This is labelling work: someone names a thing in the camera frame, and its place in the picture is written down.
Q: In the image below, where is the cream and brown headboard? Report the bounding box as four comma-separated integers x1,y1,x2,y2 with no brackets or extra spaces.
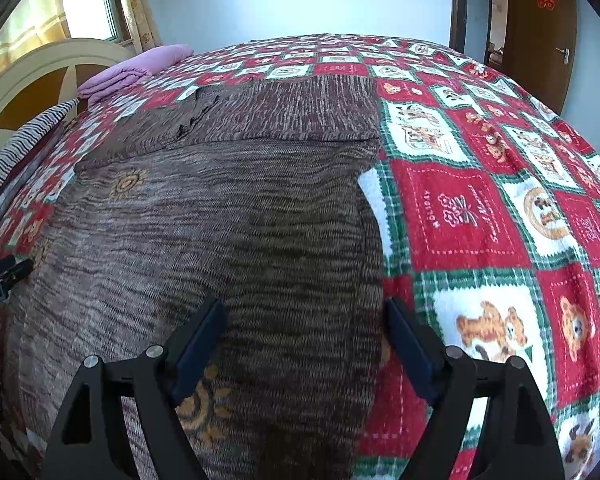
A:
0,38,135,151

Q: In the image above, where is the brown wooden door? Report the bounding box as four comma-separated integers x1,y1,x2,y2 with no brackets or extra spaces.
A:
502,0,577,114

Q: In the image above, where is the folded pink blanket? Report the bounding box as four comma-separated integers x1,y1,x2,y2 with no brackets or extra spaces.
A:
76,44,193,107

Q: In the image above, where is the yellow curtain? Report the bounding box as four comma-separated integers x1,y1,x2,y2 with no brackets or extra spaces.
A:
121,0,161,54

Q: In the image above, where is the silver door handle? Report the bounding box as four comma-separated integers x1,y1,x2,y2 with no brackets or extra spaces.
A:
556,48,570,65

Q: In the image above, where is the striped pillow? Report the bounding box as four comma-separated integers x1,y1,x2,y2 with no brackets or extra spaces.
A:
0,98,80,194

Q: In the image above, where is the window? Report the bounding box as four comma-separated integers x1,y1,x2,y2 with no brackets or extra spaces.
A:
62,0,130,44

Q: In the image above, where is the red checkered patchwork bedspread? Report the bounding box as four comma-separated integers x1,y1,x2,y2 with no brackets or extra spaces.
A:
0,34,600,479

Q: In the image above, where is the dark door frame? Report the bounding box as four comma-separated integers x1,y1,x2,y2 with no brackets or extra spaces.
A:
450,0,468,53

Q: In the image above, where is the brown knitted sweater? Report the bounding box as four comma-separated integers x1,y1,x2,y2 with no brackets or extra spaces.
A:
2,75,384,479

